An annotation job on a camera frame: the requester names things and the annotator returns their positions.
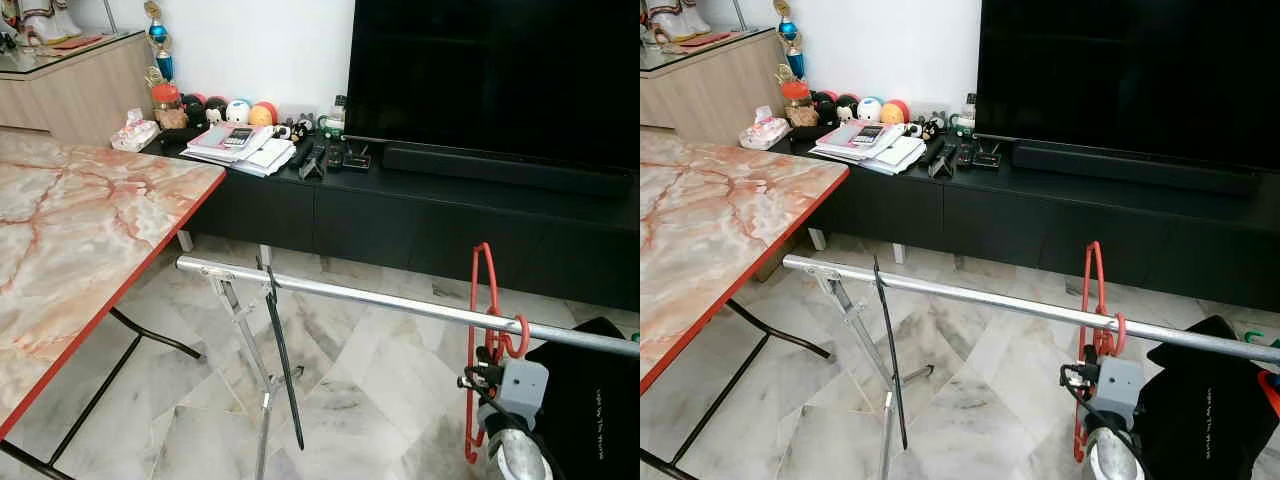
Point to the red plastic hanger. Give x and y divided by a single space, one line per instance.
1084 300
1272 392
471 300

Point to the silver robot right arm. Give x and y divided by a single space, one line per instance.
1112 460
520 458

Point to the green plastic hanger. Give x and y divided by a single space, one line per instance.
1265 345

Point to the thin black hanger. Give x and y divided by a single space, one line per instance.
285 360
891 360

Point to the silver metal clothes rack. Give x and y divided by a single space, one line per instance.
1000 305
400 305

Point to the black shirt white lettering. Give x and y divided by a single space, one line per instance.
590 420
1190 420

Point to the black television console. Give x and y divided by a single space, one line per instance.
400 230
1000 225

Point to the black soundbar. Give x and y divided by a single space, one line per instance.
1130 167

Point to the small black device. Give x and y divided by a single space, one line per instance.
356 160
985 158

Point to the black remote control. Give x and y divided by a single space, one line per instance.
942 158
313 160

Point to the marble pattern folding table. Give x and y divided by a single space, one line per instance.
710 220
80 230

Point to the clear plastic bottle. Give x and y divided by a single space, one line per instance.
338 118
967 115

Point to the white paper stack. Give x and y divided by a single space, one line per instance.
895 155
265 158

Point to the small panda figure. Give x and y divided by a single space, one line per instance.
298 130
930 127

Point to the black flat television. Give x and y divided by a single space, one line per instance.
1120 70
480 70

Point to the grey calculator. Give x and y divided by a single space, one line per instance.
237 137
867 135

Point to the orange round toy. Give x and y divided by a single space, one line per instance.
895 112
264 114

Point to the white round toy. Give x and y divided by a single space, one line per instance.
238 111
870 109

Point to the pink booklet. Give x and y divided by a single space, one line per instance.
835 137
205 140

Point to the black round toy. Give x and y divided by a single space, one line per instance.
846 103
824 100
193 103
216 106

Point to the light wooden sideboard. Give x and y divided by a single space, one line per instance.
90 95
700 90

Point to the pink tissue pack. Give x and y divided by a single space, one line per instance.
135 135
765 132

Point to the red lidded jar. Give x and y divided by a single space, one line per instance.
167 100
797 96

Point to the red mat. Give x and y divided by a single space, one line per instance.
78 42
705 39

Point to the white figurine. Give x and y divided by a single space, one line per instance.
50 20
680 15

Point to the gold blue trophy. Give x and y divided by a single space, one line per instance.
788 30
158 32

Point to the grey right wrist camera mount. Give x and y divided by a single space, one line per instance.
525 385
1120 390

